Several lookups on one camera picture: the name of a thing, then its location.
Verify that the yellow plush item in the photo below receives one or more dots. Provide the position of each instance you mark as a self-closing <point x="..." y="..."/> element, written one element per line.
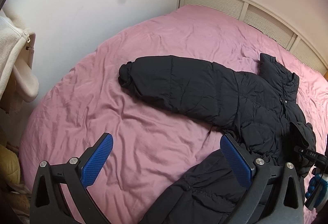
<point x="10" y="171"/>

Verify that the pink bed duvet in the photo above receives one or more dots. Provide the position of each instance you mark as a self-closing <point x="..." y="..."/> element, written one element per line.
<point x="152" y="148"/>

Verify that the cream louvered headboard panel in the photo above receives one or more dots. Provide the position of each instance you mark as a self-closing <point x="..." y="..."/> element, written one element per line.
<point x="270" y="24"/>

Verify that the right hand blue glove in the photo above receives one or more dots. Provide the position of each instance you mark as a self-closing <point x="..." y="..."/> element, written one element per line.
<point x="320" y="180"/>

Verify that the white fleece garment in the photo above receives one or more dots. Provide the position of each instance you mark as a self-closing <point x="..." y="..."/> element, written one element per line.
<point x="17" y="50"/>

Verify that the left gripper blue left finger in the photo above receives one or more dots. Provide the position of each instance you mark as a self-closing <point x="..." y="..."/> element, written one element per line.
<point x="93" y="159"/>

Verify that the black puffer coat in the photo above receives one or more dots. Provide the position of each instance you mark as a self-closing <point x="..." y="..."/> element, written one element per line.
<point x="258" y="110"/>

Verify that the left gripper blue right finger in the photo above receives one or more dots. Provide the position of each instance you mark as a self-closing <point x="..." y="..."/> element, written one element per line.
<point x="239" y="160"/>

